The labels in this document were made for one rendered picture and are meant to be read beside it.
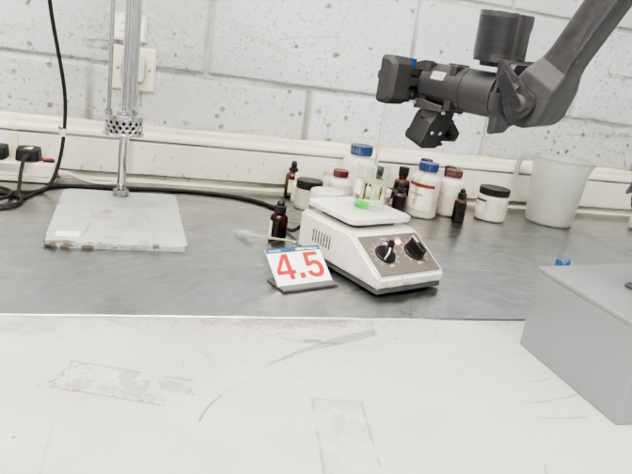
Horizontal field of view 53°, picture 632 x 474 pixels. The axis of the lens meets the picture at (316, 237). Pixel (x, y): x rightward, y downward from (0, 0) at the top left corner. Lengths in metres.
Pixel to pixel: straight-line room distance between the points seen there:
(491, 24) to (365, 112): 0.67
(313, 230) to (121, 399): 0.48
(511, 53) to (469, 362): 0.38
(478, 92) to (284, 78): 0.64
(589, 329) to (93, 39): 1.04
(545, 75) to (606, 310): 0.28
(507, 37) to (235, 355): 0.50
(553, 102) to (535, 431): 0.37
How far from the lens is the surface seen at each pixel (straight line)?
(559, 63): 0.81
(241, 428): 0.57
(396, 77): 0.85
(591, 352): 0.74
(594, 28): 0.79
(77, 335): 0.72
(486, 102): 0.84
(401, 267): 0.91
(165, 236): 1.00
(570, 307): 0.77
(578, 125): 1.74
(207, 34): 1.38
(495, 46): 0.84
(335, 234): 0.94
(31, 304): 0.79
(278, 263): 0.88
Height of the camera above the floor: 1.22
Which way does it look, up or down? 17 degrees down
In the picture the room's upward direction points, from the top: 8 degrees clockwise
